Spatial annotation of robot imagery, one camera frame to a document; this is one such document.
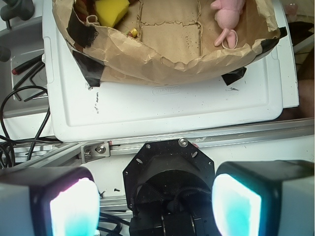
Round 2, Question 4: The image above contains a multicoloured rope toy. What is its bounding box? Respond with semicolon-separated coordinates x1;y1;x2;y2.
73;0;100;26

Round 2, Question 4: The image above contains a brown paper bag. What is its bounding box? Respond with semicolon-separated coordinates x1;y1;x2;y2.
52;0;287;86

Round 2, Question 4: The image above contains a silver corner bracket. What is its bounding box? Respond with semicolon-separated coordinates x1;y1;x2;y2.
80;142;110;164

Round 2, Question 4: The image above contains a red handled screwdriver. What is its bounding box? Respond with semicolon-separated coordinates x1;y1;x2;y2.
11;55;42;75

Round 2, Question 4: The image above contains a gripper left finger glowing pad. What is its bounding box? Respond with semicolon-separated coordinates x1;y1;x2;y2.
0;167;100;236

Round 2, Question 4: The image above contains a yellow sponge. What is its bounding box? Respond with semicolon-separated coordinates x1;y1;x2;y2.
95;0;129;28

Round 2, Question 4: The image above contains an aluminium frame rail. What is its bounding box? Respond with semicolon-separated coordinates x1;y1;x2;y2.
14;118;315;170

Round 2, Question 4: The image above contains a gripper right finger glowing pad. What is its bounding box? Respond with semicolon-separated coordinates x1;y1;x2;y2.
212;160;315;236

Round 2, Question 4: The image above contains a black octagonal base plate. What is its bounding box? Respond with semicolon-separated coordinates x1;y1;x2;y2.
123;139;215;215

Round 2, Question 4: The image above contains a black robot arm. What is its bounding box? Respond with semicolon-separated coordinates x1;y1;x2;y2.
0;159;315;236

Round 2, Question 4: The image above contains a pink plush toy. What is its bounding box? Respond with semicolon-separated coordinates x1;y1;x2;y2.
210;0;245;49

